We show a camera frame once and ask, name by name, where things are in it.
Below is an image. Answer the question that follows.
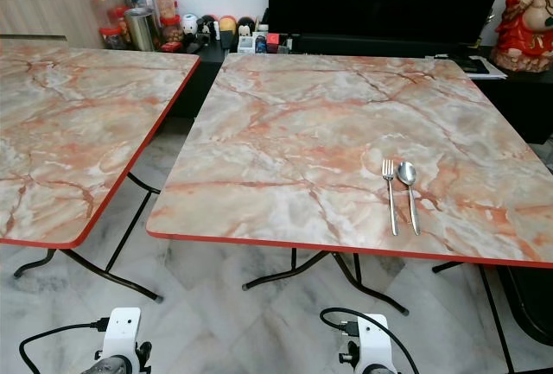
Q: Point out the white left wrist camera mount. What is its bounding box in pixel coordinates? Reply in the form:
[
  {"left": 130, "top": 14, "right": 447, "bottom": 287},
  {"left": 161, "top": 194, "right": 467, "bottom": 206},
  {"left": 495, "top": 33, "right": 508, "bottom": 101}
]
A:
[{"left": 107, "top": 307, "right": 144, "bottom": 366}]

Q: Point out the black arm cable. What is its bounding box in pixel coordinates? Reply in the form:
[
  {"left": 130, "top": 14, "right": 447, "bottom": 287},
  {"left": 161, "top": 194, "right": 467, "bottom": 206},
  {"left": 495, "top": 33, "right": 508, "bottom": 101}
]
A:
[
  {"left": 19, "top": 318, "right": 111, "bottom": 374},
  {"left": 320, "top": 307, "right": 429, "bottom": 374}
]

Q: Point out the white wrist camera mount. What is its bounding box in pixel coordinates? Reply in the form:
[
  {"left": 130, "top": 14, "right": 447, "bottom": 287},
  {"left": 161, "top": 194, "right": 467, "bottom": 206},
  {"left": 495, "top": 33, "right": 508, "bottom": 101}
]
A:
[
  {"left": 354, "top": 314, "right": 395, "bottom": 374},
  {"left": 107, "top": 307, "right": 144, "bottom": 366}
]

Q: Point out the red gold figurine statue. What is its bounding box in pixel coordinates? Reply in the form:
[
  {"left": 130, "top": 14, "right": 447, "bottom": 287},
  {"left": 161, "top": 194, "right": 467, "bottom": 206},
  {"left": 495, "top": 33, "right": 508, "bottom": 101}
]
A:
[{"left": 491, "top": 0, "right": 553, "bottom": 74}]

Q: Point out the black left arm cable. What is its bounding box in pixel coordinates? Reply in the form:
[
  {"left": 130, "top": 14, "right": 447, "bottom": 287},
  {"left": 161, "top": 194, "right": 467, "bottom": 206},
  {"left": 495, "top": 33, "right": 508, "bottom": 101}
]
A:
[{"left": 19, "top": 318, "right": 111, "bottom": 374}]

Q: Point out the steel cylindrical canister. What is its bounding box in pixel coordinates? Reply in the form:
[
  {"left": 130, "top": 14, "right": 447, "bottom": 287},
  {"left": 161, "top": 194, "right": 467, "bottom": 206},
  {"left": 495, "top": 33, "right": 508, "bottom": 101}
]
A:
[{"left": 125, "top": 7, "right": 158, "bottom": 53}]

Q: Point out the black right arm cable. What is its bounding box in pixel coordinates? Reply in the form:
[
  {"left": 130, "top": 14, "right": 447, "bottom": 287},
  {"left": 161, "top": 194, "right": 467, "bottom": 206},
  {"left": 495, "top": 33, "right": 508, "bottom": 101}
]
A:
[{"left": 320, "top": 307, "right": 429, "bottom": 374}]

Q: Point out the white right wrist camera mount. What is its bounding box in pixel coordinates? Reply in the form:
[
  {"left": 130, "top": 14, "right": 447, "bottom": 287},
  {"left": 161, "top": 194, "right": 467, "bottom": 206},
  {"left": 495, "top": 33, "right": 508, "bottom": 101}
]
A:
[{"left": 354, "top": 314, "right": 395, "bottom": 374}]

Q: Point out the small white figurine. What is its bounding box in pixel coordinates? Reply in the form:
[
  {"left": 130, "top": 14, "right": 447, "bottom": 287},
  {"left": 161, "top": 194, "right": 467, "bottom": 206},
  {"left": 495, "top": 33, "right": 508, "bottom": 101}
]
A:
[{"left": 181, "top": 14, "right": 200, "bottom": 40}]

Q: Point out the silver metal spoon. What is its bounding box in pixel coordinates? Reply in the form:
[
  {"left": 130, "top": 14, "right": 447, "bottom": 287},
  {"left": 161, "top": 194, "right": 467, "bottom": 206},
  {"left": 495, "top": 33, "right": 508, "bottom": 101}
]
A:
[{"left": 397, "top": 161, "right": 421, "bottom": 236}]

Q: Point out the black chair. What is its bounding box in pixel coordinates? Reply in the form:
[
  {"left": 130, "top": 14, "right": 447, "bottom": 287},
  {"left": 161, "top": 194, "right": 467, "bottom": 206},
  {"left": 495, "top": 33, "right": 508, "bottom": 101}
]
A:
[{"left": 497, "top": 266, "right": 553, "bottom": 345}]

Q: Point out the dark round figurine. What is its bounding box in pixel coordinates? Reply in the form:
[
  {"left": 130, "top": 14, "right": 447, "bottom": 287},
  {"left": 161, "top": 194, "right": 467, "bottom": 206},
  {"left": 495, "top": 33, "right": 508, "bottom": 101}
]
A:
[{"left": 238, "top": 16, "right": 256, "bottom": 39}]

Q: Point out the light wooden cabinet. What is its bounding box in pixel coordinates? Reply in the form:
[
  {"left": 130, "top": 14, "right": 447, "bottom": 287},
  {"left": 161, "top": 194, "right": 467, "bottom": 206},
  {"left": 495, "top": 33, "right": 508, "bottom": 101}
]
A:
[{"left": 0, "top": 0, "right": 130, "bottom": 50}]

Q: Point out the silver metal fork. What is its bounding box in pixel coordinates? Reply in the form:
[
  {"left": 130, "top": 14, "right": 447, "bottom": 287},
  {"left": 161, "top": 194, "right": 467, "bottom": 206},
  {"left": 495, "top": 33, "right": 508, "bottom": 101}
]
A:
[{"left": 381, "top": 159, "right": 399, "bottom": 237}]

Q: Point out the black metal table frame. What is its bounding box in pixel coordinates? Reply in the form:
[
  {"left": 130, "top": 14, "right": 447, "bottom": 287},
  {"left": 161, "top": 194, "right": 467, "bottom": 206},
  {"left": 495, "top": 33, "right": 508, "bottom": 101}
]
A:
[
  {"left": 15, "top": 171, "right": 165, "bottom": 304},
  {"left": 242, "top": 250, "right": 515, "bottom": 374}
]

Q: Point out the yellow orange figurine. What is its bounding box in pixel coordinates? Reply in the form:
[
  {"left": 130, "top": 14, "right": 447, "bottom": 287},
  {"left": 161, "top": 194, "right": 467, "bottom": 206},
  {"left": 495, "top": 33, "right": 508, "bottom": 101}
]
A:
[{"left": 219, "top": 16, "right": 238, "bottom": 48}]

